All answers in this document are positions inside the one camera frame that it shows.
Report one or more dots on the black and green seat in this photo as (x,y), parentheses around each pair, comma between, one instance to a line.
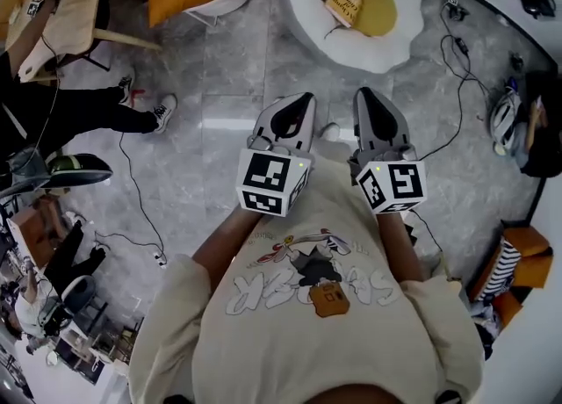
(83,169)

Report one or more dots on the white and black helmet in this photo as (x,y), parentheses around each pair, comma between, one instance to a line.
(505,117)

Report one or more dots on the wooden chair with beige cover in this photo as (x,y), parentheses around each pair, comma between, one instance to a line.
(127,38)

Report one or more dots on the orange storage box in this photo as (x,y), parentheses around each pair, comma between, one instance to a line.
(531,257)

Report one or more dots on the striped cloth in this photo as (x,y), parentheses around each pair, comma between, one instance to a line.
(505,270)

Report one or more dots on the person's white shoe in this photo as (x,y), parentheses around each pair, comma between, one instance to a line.
(329,131)

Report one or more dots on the yellow book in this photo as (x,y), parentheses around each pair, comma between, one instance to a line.
(344,0)

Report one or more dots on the black power adapter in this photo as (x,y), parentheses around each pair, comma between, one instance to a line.
(461,45)

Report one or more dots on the person's right forearm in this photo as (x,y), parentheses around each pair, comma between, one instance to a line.
(397,244)

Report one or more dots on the person's left forearm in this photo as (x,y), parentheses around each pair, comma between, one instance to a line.
(219,240)

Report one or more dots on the person's cream printed T-shirt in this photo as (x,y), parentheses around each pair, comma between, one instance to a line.
(307,349)

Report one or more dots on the white power strip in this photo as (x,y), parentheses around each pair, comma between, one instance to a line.
(161,260)

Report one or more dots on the round white chair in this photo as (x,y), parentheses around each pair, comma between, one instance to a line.
(219,7)

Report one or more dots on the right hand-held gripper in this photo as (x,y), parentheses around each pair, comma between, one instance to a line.
(395,182)

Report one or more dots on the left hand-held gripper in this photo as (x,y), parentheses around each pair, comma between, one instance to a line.
(263,174)

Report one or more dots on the black round stool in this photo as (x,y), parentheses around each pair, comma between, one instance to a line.
(79,297)

